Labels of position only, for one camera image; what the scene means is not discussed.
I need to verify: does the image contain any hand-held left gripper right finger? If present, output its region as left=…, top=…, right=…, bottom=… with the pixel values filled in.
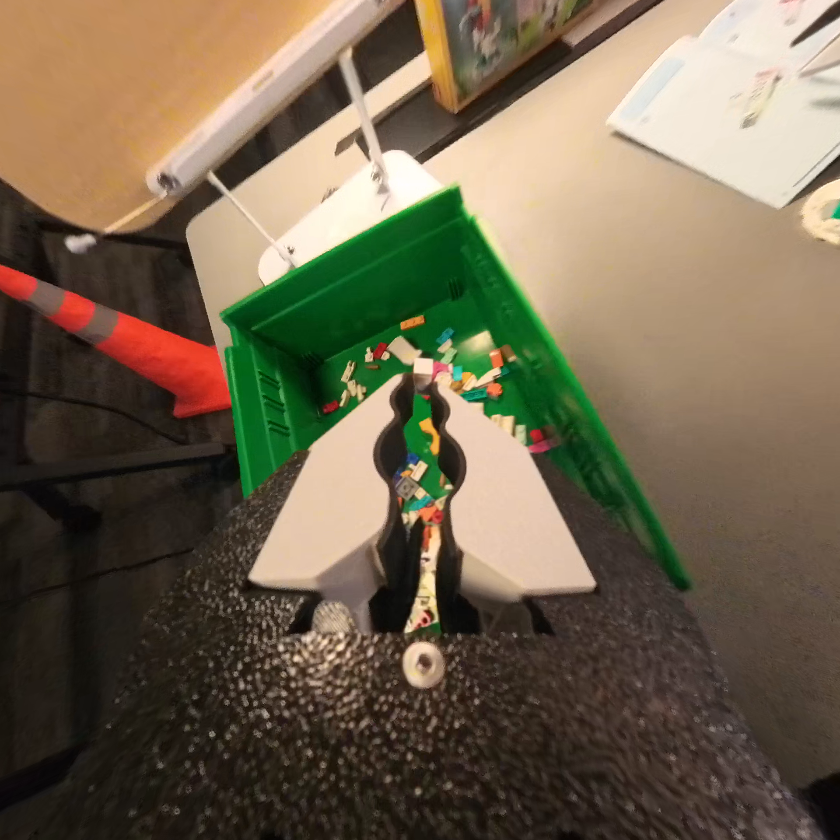
left=420, top=384, right=598, bottom=634

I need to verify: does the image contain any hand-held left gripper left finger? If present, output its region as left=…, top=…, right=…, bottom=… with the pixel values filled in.
left=248, top=373, right=424, bottom=634

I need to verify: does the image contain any pile of lego pieces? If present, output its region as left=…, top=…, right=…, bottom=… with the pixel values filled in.
left=320, top=316, right=559, bottom=634

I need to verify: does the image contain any green baseplate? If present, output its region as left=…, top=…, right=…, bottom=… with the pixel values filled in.
left=220, top=185, right=691, bottom=592

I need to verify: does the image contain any round white lego base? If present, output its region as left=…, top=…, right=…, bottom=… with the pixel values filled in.
left=802, top=184, right=840, bottom=245

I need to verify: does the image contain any yellow-edged lego box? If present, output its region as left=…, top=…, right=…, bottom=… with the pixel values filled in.
left=413, top=0, right=614, bottom=114

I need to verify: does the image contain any open instruction booklet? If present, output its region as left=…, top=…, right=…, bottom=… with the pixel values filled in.
left=607, top=0, right=840, bottom=210

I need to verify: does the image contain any orange traffic cone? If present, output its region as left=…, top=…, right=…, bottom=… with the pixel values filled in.
left=0, top=262, right=232, bottom=419

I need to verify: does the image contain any white lamp stand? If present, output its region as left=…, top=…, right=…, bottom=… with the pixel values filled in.
left=146, top=0, right=444, bottom=286

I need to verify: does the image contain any tan wooden board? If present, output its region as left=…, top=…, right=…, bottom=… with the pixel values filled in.
left=0, top=0, right=355, bottom=234

